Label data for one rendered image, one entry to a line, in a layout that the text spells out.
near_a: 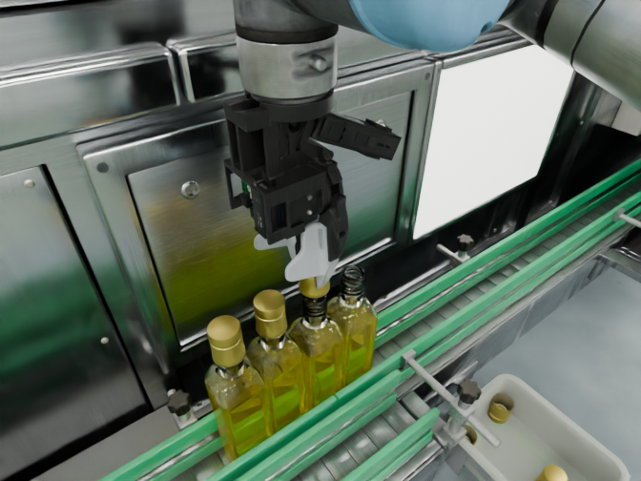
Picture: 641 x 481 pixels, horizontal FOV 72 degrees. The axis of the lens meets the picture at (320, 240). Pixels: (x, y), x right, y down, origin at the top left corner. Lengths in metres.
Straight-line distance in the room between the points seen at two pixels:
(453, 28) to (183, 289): 0.46
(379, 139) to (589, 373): 0.77
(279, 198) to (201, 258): 0.23
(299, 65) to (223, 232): 0.29
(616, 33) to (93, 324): 0.58
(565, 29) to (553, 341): 0.85
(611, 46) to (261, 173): 0.25
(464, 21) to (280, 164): 0.19
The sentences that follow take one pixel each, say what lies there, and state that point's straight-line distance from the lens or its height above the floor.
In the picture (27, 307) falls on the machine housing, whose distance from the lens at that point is 0.59.
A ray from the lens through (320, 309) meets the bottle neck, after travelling 0.52.
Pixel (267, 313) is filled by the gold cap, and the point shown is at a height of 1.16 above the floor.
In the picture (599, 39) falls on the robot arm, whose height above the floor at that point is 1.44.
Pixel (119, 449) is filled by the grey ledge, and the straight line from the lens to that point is 0.76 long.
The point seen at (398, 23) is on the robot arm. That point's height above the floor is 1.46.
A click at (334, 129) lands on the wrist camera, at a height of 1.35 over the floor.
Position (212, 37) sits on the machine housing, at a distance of 0.49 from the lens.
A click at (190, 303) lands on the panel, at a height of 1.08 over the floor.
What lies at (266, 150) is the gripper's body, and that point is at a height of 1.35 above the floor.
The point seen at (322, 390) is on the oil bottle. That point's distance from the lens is 0.62.
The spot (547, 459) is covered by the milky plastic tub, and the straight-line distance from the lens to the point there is 0.90.
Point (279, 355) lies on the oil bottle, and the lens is 0.53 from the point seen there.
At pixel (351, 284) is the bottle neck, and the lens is 0.54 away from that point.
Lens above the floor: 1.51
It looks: 39 degrees down
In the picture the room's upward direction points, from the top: straight up
